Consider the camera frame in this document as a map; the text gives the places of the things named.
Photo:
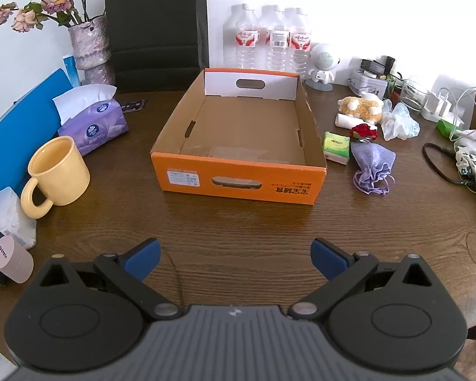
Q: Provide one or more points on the wooden desktop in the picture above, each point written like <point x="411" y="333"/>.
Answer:
<point x="238" y="226"/>

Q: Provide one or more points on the small black packet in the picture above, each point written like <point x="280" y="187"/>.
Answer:
<point x="133" y="105"/>

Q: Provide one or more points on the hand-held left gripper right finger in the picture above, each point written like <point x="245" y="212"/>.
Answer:
<point x="329" y="258"/>

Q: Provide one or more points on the purple tissue pack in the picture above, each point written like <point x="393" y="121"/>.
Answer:
<point x="97" y="127"/>

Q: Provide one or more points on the clear plastic bag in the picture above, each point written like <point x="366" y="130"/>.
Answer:
<point x="398" y="123"/>

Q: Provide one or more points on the tan and white plush toy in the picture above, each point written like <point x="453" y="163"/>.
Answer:
<point x="361" y="107"/>

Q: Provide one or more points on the pink cylindrical jar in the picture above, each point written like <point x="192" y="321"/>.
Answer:
<point x="14" y="260"/>

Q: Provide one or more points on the white power adapter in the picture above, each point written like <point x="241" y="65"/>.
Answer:
<point x="436" y="105"/>

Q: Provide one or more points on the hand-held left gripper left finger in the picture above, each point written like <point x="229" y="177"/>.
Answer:
<point x="142" y="258"/>

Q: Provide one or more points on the green plastic item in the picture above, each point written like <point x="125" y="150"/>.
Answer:
<point x="448" y="127"/>

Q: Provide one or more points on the small green bottle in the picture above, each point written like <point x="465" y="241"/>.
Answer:
<point x="392" y="87"/>

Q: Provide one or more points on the black charger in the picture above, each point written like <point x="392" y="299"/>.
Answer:
<point x="388" y="63"/>
<point x="371" y="65"/>

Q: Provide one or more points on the clear glass cup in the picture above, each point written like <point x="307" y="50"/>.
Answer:
<point x="414" y="95"/>

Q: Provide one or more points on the yellow ceramic mug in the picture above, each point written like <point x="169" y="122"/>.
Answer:
<point x="61" y="170"/>

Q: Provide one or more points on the orange cardboard box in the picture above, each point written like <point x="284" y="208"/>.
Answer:
<point x="238" y="176"/>

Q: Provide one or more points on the green tissue pack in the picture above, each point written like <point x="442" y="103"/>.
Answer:
<point x="336" y="147"/>

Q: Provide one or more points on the blue and white tube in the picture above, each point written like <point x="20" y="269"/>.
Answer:
<point x="70" y="69"/>

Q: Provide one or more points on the white wet wipes pack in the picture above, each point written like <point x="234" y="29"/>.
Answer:
<point x="12" y="218"/>

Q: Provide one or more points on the black paper bag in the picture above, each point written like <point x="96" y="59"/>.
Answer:
<point x="154" y="27"/>

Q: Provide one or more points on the floral cloth bag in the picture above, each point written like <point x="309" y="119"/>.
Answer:
<point x="474" y="162"/>

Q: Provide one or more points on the white robot speaker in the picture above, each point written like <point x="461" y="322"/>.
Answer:
<point x="323" y="57"/>

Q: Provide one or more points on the clear water bottle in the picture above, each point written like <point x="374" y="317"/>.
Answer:
<point x="275" y="39"/>
<point x="246" y="35"/>
<point x="299" y="43"/>

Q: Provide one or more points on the mottled pink vase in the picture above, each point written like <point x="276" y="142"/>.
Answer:
<point x="89" y="45"/>

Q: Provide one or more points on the white spray bottle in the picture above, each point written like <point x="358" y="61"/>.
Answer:
<point x="347" y="121"/>

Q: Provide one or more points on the white tin box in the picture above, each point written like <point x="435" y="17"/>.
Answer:
<point x="367" y="86"/>

